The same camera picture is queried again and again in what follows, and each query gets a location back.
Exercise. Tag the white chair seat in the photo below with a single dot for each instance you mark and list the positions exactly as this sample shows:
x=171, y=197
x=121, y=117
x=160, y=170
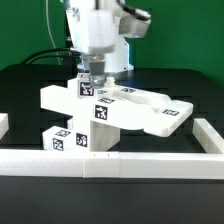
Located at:
x=93, y=136

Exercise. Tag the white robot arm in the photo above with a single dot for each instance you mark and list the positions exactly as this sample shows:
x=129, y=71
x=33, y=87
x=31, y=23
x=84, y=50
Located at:
x=130, y=22

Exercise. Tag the black cable thick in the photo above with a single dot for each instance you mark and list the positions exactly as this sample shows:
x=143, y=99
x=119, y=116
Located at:
x=51, y=53

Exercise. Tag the white U-shaped obstacle fence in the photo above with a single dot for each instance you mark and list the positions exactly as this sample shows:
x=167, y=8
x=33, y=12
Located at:
x=206, y=165

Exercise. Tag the white block at left edge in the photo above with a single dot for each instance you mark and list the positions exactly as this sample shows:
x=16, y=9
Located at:
x=4, y=125

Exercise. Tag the white chair back frame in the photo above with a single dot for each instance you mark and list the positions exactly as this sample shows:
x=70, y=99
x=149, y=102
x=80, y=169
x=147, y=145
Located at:
x=119, y=106

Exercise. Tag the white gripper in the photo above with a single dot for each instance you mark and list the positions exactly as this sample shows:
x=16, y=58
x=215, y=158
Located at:
x=92, y=27

